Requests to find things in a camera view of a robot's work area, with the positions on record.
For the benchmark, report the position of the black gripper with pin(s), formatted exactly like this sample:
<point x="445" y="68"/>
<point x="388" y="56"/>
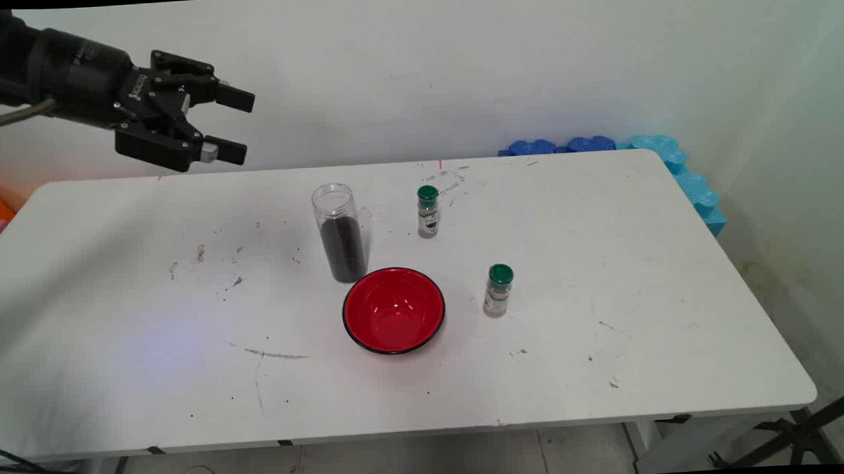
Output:
<point x="87" y="77"/>

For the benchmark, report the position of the clear jar with dark seeds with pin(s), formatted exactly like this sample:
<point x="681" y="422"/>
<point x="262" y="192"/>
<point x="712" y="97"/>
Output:
<point x="344" y="254"/>

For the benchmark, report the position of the green cap spice bottle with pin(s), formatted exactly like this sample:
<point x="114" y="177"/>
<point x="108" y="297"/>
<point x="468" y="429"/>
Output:
<point x="428" y="219"/>
<point x="498" y="298"/>

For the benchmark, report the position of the red bowl with black rim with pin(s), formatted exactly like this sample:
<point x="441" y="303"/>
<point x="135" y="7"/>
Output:
<point x="393" y="313"/>

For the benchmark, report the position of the dark blue foam tile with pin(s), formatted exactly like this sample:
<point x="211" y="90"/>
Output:
<point x="591" y="143"/>
<point x="528" y="147"/>

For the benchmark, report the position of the light blue foam mat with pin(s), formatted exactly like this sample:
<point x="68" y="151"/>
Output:
<point x="690" y="182"/>

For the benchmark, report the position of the black tripod stand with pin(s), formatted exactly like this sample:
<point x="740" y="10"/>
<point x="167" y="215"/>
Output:
<point x="801" y="434"/>

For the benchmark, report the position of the white table leg frame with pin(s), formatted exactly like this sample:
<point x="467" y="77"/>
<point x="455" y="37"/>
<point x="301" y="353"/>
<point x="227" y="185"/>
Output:
<point x="687" y="446"/>

